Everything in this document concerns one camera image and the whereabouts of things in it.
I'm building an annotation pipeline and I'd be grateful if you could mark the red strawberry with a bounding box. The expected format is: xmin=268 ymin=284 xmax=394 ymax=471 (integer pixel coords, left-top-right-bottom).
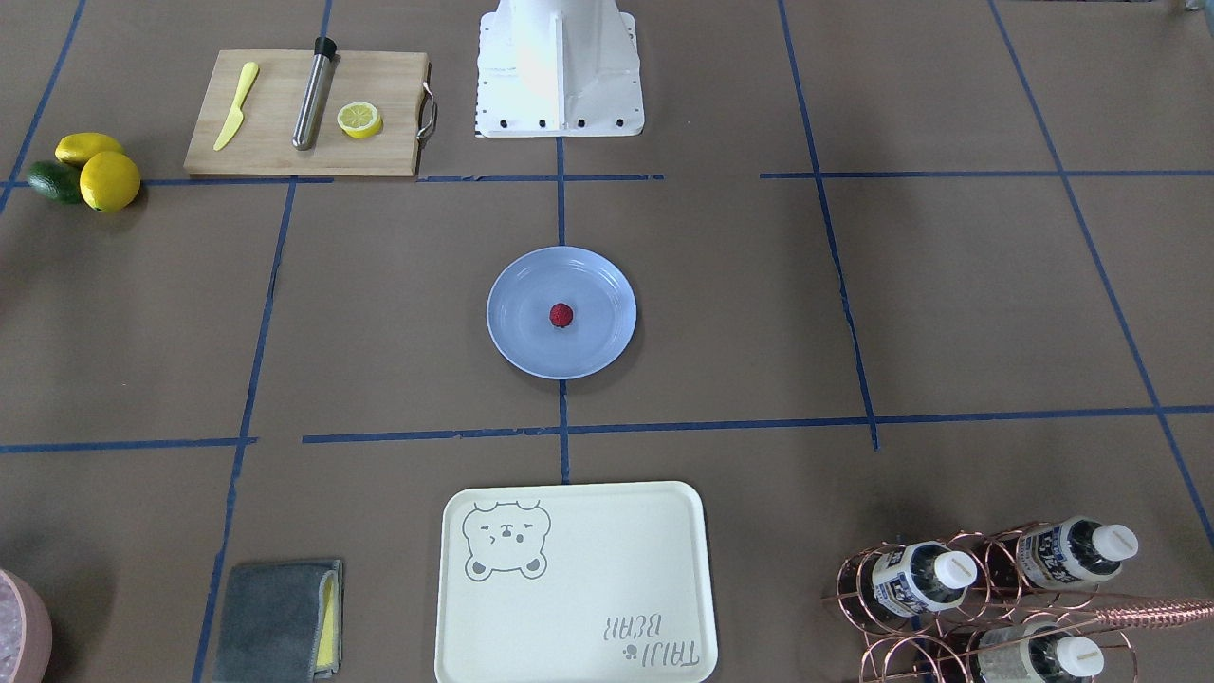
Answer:
xmin=549 ymin=302 xmax=574 ymax=329

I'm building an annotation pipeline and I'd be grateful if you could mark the light blue round plate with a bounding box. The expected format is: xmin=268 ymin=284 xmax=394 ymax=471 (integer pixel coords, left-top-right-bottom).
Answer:
xmin=486 ymin=246 xmax=639 ymax=380

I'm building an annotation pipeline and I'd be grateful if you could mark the cream bear serving tray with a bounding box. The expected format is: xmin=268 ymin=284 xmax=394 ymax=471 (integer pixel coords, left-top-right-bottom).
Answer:
xmin=433 ymin=480 xmax=719 ymax=682

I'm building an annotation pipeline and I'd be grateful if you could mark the half lemon slice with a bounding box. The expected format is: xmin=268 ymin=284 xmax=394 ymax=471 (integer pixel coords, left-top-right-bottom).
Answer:
xmin=337 ymin=101 xmax=382 ymax=140

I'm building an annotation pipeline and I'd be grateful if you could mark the wooden cutting board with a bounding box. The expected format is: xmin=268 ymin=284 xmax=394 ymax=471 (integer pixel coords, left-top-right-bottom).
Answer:
xmin=183 ymin=49 xmax=432 ymax=178

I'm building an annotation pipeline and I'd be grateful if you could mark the steel black-capped rod tool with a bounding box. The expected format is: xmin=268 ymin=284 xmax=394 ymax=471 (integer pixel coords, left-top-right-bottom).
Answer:
xmin=291 ymin=36 xmax=337 ymax=150

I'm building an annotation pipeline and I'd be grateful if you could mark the grey yellow sponge cloth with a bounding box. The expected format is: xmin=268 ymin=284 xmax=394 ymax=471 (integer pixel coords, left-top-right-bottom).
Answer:
xmin=212 ymin=557 xmax=345 ymax=682

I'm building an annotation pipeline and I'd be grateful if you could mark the yellow plastic knife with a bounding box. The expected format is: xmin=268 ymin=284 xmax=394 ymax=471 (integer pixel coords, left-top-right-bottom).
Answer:
xmin=212 ymin=61 xmax=260 ymax=152

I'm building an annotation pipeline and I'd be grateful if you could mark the dark drink bottle white cap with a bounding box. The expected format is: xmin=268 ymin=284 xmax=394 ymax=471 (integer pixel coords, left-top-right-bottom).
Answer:
xmin=1014 ymin=516 xmax=1140 ymax=591

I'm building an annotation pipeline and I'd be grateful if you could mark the yellow lemon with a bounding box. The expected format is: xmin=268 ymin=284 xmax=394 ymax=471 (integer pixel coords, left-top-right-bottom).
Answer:
xmin=80 ymin=150 xmax=142 ymax=212
xmin=55 ymin=131 xmax=125 ymax=169

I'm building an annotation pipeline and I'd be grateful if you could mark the green avocado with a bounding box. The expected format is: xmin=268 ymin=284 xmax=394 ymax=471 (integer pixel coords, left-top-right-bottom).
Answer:
xmin=25 ymin=160 xmax=83 ymax=206

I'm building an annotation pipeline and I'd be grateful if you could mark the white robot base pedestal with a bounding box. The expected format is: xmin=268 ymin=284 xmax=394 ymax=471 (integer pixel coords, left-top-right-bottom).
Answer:
xmin=473 ymin=1 xmax=646 ymax=138

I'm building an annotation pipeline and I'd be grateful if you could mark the copper wire bottle rack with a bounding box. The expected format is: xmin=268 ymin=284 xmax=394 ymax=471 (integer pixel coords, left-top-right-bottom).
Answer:
xmin=822 ymin=522 xmax=1212 ymax=682

